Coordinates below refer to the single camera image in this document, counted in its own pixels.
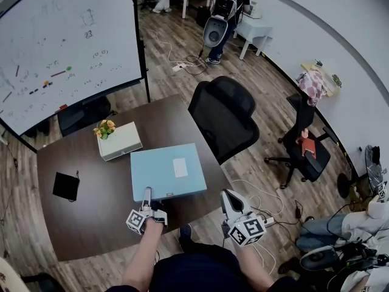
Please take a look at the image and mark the person's left forearm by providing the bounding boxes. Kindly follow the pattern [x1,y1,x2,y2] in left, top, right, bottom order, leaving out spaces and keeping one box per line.
[121,220,165,289]

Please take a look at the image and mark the black office chair with armrests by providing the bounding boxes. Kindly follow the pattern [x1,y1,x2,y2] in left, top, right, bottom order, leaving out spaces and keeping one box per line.
[264,93,340,190]

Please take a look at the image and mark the small doll figure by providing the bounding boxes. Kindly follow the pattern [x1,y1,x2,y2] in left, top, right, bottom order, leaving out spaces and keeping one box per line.
[296,128,311,147]

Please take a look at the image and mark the person's right forearm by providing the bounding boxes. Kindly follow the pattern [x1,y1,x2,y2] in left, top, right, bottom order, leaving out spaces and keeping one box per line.
[233,241,275,289]

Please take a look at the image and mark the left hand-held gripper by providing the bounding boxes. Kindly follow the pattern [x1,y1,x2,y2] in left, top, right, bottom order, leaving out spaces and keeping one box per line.
[125,186,168,235]

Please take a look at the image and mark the light blue box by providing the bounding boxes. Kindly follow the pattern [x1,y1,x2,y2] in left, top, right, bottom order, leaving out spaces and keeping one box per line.
[129,142,208,203]

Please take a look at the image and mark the light wooden wall shelf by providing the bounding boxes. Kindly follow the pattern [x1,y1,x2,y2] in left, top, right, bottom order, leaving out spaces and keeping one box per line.
[300,60,342,99]

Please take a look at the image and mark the dark wooden table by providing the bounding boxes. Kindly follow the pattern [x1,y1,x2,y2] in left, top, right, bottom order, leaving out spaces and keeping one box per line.
[36,94,233,263]

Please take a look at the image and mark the grey oval shell device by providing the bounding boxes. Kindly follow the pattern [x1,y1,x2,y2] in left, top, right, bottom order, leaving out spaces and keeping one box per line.
[299,245,342,271]

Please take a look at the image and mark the black box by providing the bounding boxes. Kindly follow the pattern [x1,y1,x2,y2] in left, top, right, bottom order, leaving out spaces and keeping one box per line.
[196,5,211,27]

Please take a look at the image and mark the large whiteboard on stand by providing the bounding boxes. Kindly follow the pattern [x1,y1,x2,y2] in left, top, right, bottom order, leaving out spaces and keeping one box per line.
[0,0,151,151]

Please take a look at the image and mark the black mesh office chair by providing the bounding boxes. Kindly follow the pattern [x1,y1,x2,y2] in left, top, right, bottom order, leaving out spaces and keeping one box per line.
[187,75,261,166]

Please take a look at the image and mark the pink patterned cloth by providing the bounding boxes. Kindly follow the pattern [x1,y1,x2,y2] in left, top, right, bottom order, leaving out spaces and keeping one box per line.
[296,70,329,107]

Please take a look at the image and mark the black armless chair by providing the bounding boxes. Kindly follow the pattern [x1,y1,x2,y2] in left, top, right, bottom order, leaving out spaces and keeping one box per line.
[57,97,112,137]

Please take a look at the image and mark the white storage box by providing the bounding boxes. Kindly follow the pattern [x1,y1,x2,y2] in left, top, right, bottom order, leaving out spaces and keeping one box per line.
[97,121,143,162]

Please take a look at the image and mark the table with white cloth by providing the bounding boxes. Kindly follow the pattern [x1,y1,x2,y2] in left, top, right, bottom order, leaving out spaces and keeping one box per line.
[233,13,274,61]

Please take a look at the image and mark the person's dark shirt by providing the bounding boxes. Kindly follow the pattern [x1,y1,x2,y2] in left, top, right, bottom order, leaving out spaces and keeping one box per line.
[105,250,298,292]

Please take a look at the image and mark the orange flower plant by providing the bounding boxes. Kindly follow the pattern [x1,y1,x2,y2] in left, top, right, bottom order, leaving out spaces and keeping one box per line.
[92,119,117,141]

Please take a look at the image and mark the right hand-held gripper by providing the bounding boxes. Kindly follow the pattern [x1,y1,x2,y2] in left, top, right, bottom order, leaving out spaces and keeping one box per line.
[220,189,267,248]

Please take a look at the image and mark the white floor cable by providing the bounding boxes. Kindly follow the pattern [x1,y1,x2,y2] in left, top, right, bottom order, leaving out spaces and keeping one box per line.
[230,179,285,219]
[148,28,184,69]

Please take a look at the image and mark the red book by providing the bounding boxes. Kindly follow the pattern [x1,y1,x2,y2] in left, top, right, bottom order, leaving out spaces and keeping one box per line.
[300,137,317,161]

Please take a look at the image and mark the person's blue shoe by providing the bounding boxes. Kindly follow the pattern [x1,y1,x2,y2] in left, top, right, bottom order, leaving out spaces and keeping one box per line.
[179,223,193,245]

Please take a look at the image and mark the black flat pouch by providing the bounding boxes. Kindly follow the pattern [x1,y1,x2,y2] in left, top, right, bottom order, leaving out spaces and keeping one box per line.
[52,170,81,203]

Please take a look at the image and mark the black floor cable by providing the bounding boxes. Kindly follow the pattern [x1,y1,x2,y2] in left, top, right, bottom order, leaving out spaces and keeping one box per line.
[184,48,211,76]

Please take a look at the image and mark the white oval shell device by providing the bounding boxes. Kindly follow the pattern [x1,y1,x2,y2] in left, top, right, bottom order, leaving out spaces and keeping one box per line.
[203,15,229,48]

